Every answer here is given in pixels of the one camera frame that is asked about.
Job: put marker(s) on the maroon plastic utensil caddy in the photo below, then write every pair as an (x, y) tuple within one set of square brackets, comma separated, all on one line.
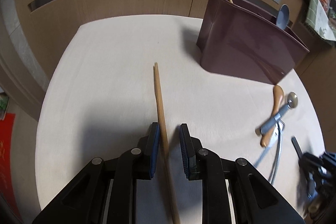
[(242, 40)]

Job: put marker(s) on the red mat on floor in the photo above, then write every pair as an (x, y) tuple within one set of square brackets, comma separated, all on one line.
[(7, 191)]

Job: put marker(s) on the blue plastic spoon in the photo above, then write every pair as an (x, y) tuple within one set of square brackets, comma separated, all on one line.
[(282, 18)]

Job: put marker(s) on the wooden spoon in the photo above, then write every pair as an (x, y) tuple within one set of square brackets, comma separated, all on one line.
[(278, 97)]

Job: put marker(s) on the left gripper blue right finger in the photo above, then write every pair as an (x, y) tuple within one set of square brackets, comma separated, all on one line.
[(189, 150)]

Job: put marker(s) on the dark metal shovel spoon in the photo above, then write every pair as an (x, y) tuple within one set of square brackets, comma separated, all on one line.
[(273, 141)]

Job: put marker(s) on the smoky translucent plastic spoon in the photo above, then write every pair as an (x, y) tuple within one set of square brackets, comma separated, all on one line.
[(292, 102)]

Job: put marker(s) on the green checked cloth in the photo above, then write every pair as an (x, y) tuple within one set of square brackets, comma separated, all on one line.
[(317, 21)]

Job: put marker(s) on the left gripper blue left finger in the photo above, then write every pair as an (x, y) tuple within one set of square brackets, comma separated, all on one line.
[(149, 145)]

